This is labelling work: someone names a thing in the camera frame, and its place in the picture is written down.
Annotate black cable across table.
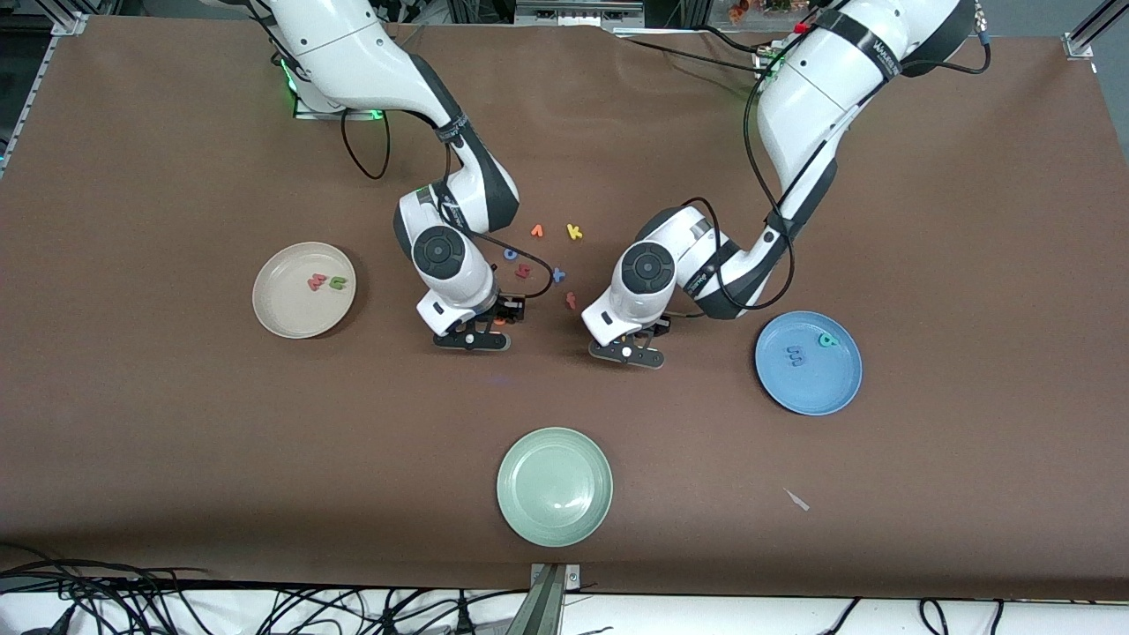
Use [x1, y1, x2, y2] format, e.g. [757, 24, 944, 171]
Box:
[688, 25, 781, 54]
[628, 37, 777, 76]

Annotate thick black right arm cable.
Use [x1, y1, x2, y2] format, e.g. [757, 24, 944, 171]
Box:
[340, 110, 392, 181]

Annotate aluminium frame rail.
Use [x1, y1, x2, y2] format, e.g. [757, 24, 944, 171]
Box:
[514, 0, 647, 29]

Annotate blue round plate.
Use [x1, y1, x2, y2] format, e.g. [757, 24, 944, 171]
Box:
[754, 310, 864, 416]

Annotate beige round plate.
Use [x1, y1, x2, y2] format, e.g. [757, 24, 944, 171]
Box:
[252, 242, 357, 340]

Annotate black cable along table edge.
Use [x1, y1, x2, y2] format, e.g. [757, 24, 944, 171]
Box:
[0, 557, 213, 590]

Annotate aluminium table corner profile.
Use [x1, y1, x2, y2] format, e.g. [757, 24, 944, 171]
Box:
[0, 11, 89, 168]
[1063, 0, 1129, 59]

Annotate tangled black floor cables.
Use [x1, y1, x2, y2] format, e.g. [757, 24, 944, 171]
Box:
[0, 578, 530, 635]

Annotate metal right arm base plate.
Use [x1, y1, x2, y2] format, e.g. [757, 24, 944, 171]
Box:
[293, 88, 387, 121]

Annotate metal table edge bracket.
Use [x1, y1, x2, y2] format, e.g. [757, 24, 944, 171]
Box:
[505, 563, 582, 635]

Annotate green round plate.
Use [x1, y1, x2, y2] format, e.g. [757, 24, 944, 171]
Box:
[496, 427, 614, 549]

